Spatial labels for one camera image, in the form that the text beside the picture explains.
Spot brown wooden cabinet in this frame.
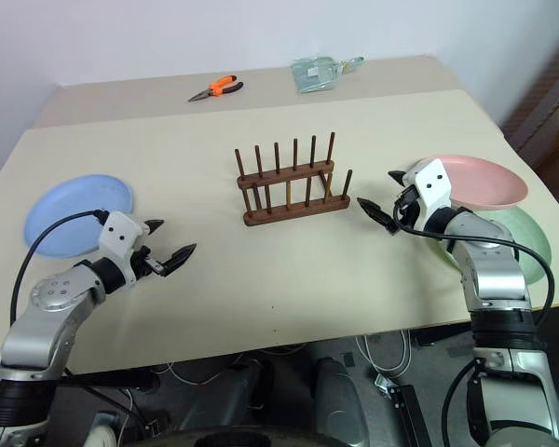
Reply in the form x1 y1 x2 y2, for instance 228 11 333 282
499 44 559 199

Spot orange-handled pliers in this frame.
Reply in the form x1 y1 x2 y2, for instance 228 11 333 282
186 74 245 104

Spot clear green plastic bag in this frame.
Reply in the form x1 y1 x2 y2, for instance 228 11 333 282
289 55 366 96

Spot green plate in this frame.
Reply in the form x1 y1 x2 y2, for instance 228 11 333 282
429 204 552 286

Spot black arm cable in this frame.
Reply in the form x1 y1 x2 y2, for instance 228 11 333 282
9 210 110 328
392 204 555 328

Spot black metal bar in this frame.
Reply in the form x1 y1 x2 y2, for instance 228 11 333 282
54 370 161 393

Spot white cable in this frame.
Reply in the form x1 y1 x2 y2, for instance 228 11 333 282
353 329 414 379
152 356 244 388

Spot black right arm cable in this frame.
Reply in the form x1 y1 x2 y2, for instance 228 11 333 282
392 204 555 328

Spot pink-red plate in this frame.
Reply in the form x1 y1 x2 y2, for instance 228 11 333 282
417 154 529 210

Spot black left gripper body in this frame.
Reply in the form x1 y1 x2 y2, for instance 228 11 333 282
130 245 168 281

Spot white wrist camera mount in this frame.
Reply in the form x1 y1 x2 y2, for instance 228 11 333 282
402 157 454 221
97 210 151 285

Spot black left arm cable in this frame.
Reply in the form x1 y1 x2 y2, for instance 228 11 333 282
9 210 110 328

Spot blue plate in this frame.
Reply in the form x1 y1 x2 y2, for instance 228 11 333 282
23 173 136 260

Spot grey rounded shape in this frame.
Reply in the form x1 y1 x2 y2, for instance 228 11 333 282
312 356 370 447

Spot wooden dish rack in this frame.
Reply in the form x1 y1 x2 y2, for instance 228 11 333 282
233 131 354 228

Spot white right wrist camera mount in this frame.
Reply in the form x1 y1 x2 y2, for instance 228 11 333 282
402 157 454 221

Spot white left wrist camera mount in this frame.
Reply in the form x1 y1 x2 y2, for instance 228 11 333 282
97 210 151 285

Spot black metal bracket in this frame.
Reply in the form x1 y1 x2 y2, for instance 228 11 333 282
385 383 432 447

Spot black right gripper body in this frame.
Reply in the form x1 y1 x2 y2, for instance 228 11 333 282
392 184 423 230

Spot white wheel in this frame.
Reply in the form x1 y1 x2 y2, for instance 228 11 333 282
89 411 123 447

